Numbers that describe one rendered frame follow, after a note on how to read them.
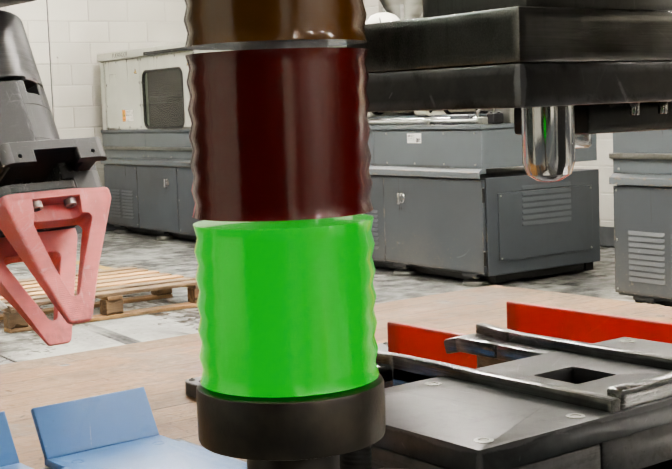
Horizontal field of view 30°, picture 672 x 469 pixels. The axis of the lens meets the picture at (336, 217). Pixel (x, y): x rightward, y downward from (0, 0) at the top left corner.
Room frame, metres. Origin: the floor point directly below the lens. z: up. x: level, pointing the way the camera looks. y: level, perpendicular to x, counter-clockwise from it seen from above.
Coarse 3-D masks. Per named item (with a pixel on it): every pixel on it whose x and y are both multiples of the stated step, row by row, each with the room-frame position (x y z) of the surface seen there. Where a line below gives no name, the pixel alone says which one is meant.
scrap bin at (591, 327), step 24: (528, 312) 0.90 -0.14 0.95; (552, 312) 0.88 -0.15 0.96; (576, 312) 0.86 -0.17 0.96; (408, 336) 0.83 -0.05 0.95; (432, 336) 0.81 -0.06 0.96; (456, 336) 0.79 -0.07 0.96; (552, 336) 0.88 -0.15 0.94; (576, 336) 0.86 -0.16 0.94; (600, 336) 0.85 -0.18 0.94; (624, 336) 0.83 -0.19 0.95; (648, 336) 0.81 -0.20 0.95; (456, 360) 0.79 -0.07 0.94
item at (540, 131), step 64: (448, 0) 0.51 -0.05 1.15; (512, 0) 0.49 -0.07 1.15; (576, 0) 0.50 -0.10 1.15; (640, 0) 0.52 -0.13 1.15; (384, 64) 0.51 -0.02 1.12; (448, 64) 0.48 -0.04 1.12; (512, 64) 0.45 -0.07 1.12; (576, 64) 0.47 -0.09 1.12; (640, 64) 0.49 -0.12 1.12; (576, 128) 0.51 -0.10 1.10; (640, 128) 0.52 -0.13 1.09
